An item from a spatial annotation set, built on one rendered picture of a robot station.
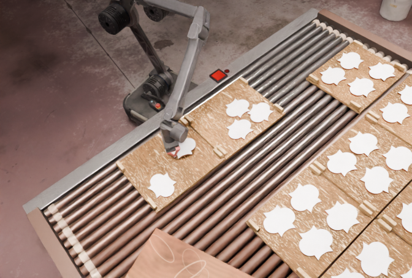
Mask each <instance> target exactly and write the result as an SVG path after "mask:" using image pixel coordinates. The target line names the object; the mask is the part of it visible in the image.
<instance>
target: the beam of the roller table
mask: <svg viewBox="0 0 412 278"><path fill-rule="evenodd" d="M318 12H319V11H318V10H316V9H314V8H311V9H310V10H308V11H307V12H305V13H304V14H302V15H301V16H299V17H298V18H296V19H295V20H294V21H292V22H290V23H289V24H288V25H286V26H285V27H283V28H282V29H280V30H279V31H277V32H276V33H275V34H273V35H271V36H270V37H269V38H267V39H266V40H264V41H263V42H261V43H260V44H258V45H257V46H255V47H254V48H252V49H251V50H250V51H248V52H246V53H245V54H244V55H242V56H241V57H240V58H238V59H236V60H235V61H233V62H232V63H231V64H229V65H228V66H226V67H225V68H223V69H222V71H223V72H224V70H226V69H228V70H229V73H226V74H227V78H225V79H224V80H223V81H221V82H220V83H216V82H215V81H214V80H213V79H211V78H209V79H207V80H206V81H204V82H202V83H201V84H200V85H198V86H197V87H195V88H194V89H192V90H191V91H189V92H188V93H187V95H186V99H185V100H186V101H185V105H184V108H185V109H184V112H185V111H187V110H188V109H189V108H191V107H192V106H194V105H195V104H197V103H198V102H199V101H201V100H202V99H204V98H205V97H207V96H208V95H209V94H211V93H213V92H214V91H215V90H217V89H218V88H219V87H221V86H222V85H224V84H225V83H226V82H228V81H230V79H232V78H234V77H235V76H236V75H238V74H239V73H241V72H242V71H244V70H245V69H246V68H248V67H249V66H251V65H252V64H253V63H255V62H256V61H258V60H259V59H261V58H262V57H263V56H265V55H266V54H268V53H269V52H271V51H272V50H273V49H275V48H277V47H278V46H279V45H281V44H282V43H283V42H285V41H286V40H288V39H289V38H290V37H292V36H293V35H295V34H296V33H298V32H299V31H300V30H302V29H304V28H305V27H306V26H308V25H309V24H310V23H312V21H314V20H316V19H317V16H318ZM164 111H165V109H163V110H162V111H160V112H159V113H157V114H156V115H154V116H153V117H151V118H150V119H148V120H147V121H146V122H144V123H142V124H141V125H140V126H138V127H137V128H135V129H134V130H132V131H131V132H130V133H128V134H127V135H125V136H123V137H122V138H121V139H119V140H118V141H116V142H115V143H113V144H112V145H110V146H109V147H107V148H106V149H105V150H103V151H102V152H100V153H98V154H97V155H96V156H94V157H93V158H92V159H90V160H88V161H87V162H86V163H84V164H82V165H81V166H80V167H78V168H77V169H75V170H74V171H72V172H71V173H69V174H68V175H67V176H65V177H63V178H62V179H61V180H59V181H57V182H56V183H54V184H53V185H52V186H50V187H49V188H47V189H46V190H44V191H43V192H42V193H40V194H39V195H37V196H36V197H34V198H33V199H31V200H30V201H28V202H27V203H26V204H24V205H22V206H23V208H24V210H25V212H26V213H27V214H28V213H30V212H31V211H32V210H34V209H35V208H37V207H38V208H39V209H40V210H41V211H42V212H44V210H45V209H47V208H48V206H50V205H52V204H54V203H55V202H57V201H59V200H60V199H61V198H63V197H64V196H66V195H67V194H68V193H70V192H71V191H73V190H74V189H76V188H77V187H79V186H80V185H81V184H83V183H84V182H86V181H87V180H88V179H90V178H91V177H92V176H94V175H96V174H97V173H98V172H100V171H101V170H103V169H104V168H106V167H107V166H108V165H110V164H111V163H113V162H114V161H115V160H117V159H119V157H121V156H123V155H124V154H125V153H127V152H128V151H130V150H131V149H133V148H134V147H135V146H137V145H138V144H140V143H141V142H143V141H144V140H145V139H147V138H148V137H150V136H151V135H152V134H154V133H155V132H157V131H158V130H160V126H159V125H160V123H161V122H162V121H163V120H165V119H163V116H164ZM184 112H183V113H184Z"/></svg>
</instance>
